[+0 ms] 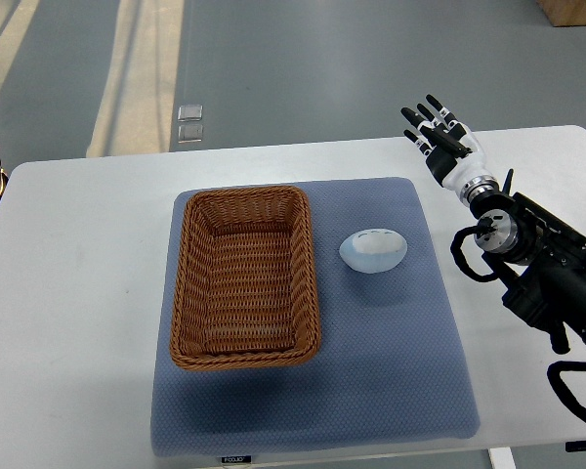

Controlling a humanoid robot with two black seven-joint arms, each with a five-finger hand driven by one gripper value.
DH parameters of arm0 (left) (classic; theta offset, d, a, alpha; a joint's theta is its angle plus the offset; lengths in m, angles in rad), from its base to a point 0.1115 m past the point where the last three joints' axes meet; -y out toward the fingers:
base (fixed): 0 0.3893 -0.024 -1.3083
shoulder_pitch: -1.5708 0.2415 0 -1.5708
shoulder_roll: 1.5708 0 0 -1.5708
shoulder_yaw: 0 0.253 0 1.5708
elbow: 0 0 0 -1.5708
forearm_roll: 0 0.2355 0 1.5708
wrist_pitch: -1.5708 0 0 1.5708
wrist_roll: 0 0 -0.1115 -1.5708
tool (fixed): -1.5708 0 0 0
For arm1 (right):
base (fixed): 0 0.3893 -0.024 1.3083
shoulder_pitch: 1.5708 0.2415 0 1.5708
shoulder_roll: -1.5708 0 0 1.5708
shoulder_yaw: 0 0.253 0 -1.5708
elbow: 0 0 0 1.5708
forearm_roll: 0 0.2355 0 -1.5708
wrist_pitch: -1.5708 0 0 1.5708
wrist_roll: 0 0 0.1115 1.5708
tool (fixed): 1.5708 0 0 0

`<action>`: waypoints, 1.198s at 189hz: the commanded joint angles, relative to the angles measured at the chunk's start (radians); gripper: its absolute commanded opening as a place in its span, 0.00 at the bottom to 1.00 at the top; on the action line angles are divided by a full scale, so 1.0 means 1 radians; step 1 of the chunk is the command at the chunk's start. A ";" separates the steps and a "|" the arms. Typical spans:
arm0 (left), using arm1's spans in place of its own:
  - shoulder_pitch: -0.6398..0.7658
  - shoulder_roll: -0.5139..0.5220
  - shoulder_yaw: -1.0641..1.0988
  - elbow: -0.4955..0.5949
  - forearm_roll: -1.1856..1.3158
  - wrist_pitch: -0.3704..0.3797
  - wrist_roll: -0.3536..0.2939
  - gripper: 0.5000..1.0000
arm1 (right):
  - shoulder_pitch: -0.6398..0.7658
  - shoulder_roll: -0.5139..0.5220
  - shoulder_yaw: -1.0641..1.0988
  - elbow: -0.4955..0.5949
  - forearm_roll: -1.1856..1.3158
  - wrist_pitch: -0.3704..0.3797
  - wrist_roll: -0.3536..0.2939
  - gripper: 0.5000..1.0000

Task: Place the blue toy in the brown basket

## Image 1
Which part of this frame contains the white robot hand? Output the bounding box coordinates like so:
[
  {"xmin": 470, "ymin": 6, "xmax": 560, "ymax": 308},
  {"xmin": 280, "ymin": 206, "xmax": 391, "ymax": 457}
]
[{"xmin": 400, "ymin": 94, "xmax": 493, "ymax": 192}]

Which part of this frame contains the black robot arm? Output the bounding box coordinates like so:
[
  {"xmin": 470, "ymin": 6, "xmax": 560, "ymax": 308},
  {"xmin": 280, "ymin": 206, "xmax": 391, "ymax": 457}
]
[{"xmin": 401, "ymin": 95, "xmax": 586, "ymax": 369}]

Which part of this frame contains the brown wicker basket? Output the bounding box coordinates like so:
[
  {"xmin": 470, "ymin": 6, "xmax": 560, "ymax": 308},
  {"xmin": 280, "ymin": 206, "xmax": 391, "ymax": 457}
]
[{"xmin": 169, "ymin": 186, "xmax": 321, "ymax": 371}]

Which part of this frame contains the wooden box corner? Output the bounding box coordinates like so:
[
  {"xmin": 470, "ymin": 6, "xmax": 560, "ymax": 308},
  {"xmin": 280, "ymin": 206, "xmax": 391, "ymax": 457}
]
[{"xmin": 536, "ymin": 0, "xmax": 586, "ymax": 27}]

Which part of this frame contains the blue quilted mat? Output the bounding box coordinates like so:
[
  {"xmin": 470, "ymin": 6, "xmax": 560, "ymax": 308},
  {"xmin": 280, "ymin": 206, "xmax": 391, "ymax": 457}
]
[{"xmin": 150, "ymin": 177, "xmax": 480, "ymax": 457}]

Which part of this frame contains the upper metal floor plate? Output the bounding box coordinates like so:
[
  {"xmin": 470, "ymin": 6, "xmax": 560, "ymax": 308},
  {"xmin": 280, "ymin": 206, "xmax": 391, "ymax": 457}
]
[{"xmin": 177, "ymin": 105, "xmax": 203, "ymax": 122}]

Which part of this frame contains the metal floor plate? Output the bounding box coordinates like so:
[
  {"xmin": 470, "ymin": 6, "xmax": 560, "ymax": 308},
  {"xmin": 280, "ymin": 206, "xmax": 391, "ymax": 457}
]
[
  {"xmin": 178, "ymin": 123, "xmax": 203, "ymax": 144},
  {"xmin": 177, "ymin": 105, "xmax": 203, "ymax": 122}
]

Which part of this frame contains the lower metal floor plate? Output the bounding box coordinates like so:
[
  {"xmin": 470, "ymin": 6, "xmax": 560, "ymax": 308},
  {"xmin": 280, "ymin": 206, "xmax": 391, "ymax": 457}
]
[{"xmin": 178, "ymin": 123, "xmax": 203, "ymax": 144}]

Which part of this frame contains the black clip at table edge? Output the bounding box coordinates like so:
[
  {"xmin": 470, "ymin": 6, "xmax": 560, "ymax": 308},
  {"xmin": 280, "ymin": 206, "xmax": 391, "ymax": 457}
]
[{"xmin": 565, "ymin": 440, "xmax": 586, "ymax": 452}]

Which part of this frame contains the black table label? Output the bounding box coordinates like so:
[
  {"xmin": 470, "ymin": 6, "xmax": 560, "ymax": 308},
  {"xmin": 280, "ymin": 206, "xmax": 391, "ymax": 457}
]
[{"xmin": 221, "ymin": 455, "xmax": 252, "ymax": 465}]

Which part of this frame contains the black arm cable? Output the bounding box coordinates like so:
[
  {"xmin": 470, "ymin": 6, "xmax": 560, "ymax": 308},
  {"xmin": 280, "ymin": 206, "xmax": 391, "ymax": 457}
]
[{"xmin": 449, "ymin": 222, "xmax": 586, "ymax": 434}]

